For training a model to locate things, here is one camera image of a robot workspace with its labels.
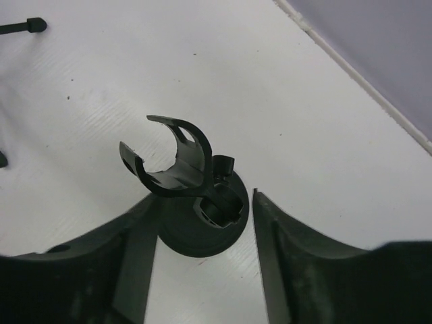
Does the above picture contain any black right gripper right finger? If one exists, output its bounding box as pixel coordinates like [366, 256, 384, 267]
[252, 191, 431, 323]

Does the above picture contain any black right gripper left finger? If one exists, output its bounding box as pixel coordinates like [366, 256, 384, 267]
[1, 195, 157, 323]

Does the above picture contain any black round-base clip stand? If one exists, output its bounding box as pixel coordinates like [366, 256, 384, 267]
[119, 115, 249, 258]

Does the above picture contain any black tripod microphone stand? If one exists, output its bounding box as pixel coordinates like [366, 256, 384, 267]
[0, 16, 47, 169]

